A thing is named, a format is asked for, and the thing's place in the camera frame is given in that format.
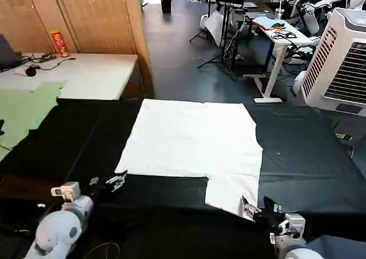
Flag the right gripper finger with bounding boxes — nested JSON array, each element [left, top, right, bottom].
[[262, 196, 283, 214], [239, 195, 262, 222]]

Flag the dark laptop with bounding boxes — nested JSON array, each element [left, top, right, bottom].
[[0, 33, 23, 73]]

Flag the pale green cloth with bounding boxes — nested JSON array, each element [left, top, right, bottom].
[[0, 81, 68, 161]]

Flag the colourful cloth pile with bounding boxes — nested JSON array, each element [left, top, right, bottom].
[[253, 15, 287, 31]]

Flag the coiled black cable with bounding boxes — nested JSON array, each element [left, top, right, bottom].
[[271, 29, 297, 41]]

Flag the white paper sheet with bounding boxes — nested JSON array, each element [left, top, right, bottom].
[[0, 67, 42, 93]]

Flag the black cables with adapter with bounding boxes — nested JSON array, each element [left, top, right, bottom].
[[20, 52, 77, 71]]

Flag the black table cloth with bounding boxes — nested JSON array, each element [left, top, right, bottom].
[[0, 97, 366, 259]]

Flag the black monitor tripod stand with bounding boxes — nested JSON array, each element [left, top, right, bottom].
[[189, 0, 252, 82]]

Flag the white air cooler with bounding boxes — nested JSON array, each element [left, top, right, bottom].
[[296, 7, 366, 117]]

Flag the wooden partition panels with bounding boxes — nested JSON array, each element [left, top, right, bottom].
[[0, 0, 156, 99]]

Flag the white desk with wooden side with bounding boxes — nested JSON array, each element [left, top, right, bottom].
[[0, 52, 140, 101]]

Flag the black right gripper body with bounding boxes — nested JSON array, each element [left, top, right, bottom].
[[253, 211, 287, 233]]

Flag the red chip can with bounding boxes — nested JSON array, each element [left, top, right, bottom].
[[49, 29, 70, 58]]

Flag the thin black cable loop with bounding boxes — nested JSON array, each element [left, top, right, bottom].
[[94, 241, 121, 259]]

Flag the white standing desk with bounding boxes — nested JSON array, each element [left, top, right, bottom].
[[242, 11, 315, 104]]

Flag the white printed T-shirt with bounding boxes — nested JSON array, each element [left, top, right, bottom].
[[114, 98, 264, 221]]

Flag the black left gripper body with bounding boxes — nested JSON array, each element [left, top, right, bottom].
[[85, 183, 113, 206]]

